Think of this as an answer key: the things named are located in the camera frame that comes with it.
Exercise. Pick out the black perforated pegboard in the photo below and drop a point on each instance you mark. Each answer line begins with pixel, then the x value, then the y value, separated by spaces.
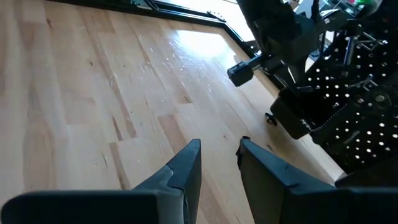
pixel 357 93

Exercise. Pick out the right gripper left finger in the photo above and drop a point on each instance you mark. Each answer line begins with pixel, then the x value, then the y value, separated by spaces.
pixel 155 202

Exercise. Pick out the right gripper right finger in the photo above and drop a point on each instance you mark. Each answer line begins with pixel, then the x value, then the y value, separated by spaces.
pixel 280 193

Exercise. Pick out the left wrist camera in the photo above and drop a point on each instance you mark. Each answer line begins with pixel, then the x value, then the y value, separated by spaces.
pixel 240 73

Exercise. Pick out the black pegboard bin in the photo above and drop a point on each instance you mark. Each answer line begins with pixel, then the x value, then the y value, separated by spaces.
pixel 289 115

